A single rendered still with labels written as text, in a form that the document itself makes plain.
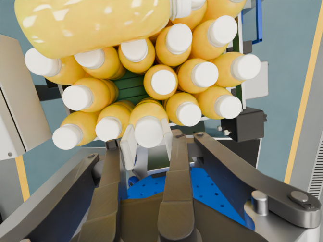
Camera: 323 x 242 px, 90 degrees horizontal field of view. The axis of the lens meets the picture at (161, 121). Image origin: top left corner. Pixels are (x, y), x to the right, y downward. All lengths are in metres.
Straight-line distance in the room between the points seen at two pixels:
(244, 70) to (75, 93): 0.27
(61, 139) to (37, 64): 0.12
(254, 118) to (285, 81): 1.37
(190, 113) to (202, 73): 0.07
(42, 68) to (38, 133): 0.14
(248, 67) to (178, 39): 0.12
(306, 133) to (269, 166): 0.45
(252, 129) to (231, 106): 0.15
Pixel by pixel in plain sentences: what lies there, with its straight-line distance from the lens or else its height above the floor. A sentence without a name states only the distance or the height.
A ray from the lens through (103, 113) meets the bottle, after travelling 0.31.
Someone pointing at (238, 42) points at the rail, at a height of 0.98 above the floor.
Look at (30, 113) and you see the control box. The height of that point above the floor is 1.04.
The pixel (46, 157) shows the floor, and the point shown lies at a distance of 1.73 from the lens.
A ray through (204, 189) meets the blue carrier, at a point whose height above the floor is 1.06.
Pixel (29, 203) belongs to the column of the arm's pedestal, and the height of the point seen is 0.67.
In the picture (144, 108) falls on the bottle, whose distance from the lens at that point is 0.25.
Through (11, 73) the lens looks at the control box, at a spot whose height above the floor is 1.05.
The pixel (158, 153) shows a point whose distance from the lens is 0.41.
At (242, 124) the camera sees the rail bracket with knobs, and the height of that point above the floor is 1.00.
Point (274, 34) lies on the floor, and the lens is 1.73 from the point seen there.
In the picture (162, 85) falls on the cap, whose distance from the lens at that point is 0.26.
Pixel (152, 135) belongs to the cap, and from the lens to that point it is 0.21.
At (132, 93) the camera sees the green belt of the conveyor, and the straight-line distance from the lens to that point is 0.46.
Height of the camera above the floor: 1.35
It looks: 76 degrees down
